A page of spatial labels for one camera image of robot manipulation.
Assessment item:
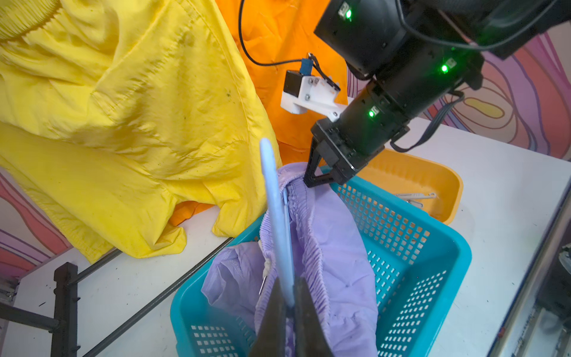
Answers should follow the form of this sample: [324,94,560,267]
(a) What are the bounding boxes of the light blue wire hanger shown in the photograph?
[260,138,295,308]

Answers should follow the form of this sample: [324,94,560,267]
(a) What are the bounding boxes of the grey clothespin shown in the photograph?
[396,193,437,209]

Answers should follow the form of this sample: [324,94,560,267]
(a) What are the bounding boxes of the yellow plastic tray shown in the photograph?
[358,149,463,225]

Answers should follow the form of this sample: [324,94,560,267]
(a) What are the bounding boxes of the black clothes rack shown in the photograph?
[14,237,224,356]

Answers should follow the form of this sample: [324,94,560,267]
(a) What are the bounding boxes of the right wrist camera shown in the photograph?
[280,53,347,122]

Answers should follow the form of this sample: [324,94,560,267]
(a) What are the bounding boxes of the teal plastic basket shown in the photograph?
[170,178,471,356]

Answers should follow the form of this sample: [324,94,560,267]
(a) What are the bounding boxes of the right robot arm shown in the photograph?
[304,1,570,187]

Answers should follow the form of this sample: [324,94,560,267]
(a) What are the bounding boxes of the yellow shorts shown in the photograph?
[1,1,276,262]

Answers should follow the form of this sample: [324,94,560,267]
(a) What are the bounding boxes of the lilac shorts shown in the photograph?
[202,162,378,356]

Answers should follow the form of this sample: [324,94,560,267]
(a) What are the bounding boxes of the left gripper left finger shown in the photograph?
[248,278,288,357]

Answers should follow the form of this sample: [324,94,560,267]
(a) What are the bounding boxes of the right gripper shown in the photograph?
[303,118,410,187]

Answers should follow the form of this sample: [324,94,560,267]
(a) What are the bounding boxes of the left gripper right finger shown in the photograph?
[294,278,334,357]

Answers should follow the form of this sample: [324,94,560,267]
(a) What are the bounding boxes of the orange shorts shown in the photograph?
[168,0,349,228]

